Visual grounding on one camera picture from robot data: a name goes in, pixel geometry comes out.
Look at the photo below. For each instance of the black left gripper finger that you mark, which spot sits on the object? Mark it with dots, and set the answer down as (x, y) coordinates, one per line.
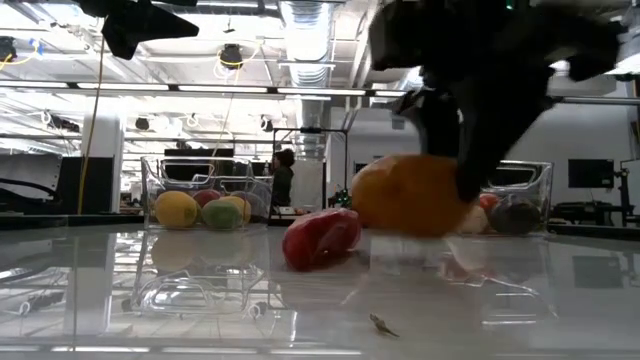
(135, 27)
(97, 6)

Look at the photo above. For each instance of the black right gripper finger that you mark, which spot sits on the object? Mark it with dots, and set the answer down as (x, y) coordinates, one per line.
(440, 125)
(495, 120)

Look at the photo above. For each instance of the orange potato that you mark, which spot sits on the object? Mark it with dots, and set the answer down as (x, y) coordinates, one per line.
(405, 195)

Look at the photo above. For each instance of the dark red round vegetable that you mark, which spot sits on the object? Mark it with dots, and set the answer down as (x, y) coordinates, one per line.
(515, 216)

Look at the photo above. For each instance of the red apple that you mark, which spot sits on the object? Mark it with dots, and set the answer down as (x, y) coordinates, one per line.
(206, 196)

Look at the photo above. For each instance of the yellow-orange lemon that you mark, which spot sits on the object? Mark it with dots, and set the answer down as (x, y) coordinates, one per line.
(175, 210)

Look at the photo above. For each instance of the green lime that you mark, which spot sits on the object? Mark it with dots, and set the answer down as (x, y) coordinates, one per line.
(221, 215)

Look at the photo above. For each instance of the clear plastic basket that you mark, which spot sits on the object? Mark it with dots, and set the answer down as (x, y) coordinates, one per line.
(542, 200)
(150, 175)

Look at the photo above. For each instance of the long ceiling light bar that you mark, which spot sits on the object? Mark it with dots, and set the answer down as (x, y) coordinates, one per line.
(225, 89)

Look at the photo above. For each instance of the white pillar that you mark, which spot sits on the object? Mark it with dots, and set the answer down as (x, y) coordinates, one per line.
(107, 150)

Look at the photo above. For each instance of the black equipment stand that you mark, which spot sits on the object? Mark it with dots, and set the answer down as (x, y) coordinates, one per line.
(625, 195)

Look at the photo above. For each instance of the black panel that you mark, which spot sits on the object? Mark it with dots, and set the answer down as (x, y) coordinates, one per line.
(97, 185)

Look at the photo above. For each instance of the person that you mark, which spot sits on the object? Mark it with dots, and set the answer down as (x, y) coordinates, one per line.
(283, 180)

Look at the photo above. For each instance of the long red pepper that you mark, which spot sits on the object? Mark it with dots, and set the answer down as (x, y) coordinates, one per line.
(320, 240)

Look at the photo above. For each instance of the small brown debris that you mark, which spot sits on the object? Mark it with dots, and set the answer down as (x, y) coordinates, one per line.
(384, 326)

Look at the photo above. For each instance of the black wall monitor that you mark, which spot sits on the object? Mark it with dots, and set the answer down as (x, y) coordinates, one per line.
(591, 173)

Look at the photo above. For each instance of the black frame stand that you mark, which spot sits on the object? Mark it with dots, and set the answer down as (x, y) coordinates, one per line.
(310, 130)

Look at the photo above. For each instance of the silver corrugated duct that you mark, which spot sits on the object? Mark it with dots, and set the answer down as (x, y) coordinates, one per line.
(306, 50)

